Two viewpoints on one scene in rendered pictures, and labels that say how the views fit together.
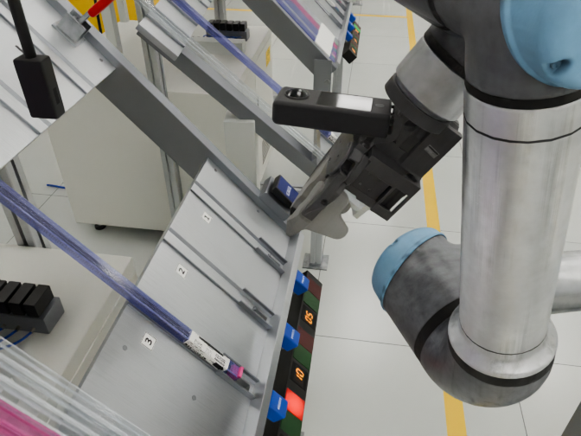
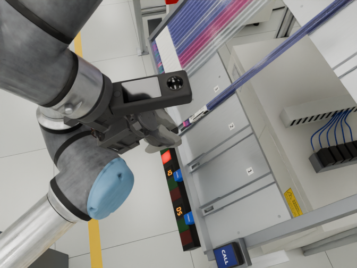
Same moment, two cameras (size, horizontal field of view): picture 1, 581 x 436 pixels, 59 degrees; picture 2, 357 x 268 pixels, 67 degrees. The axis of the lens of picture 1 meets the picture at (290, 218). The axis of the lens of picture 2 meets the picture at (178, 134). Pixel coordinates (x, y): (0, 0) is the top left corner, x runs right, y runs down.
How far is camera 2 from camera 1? 0.73 m
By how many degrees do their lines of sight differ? 82
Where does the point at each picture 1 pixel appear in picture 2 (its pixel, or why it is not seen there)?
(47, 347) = (301, 151)
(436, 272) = (92, 151)
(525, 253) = not seen: hidden behind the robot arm
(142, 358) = (213, 82)
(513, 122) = not seen: outside the picture
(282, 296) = (190, 184)
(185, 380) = (198, 99)
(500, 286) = not seen: hidden behind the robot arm
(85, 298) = (315, 185)
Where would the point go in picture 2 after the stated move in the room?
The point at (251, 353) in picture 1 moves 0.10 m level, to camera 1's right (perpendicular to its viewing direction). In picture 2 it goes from (187, 143) to (151, 157)
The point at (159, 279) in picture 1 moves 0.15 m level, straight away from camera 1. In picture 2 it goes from (233, 109) to (288, 154)
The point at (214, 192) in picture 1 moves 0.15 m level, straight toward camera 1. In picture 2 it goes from (263, 197) to (216, 139)
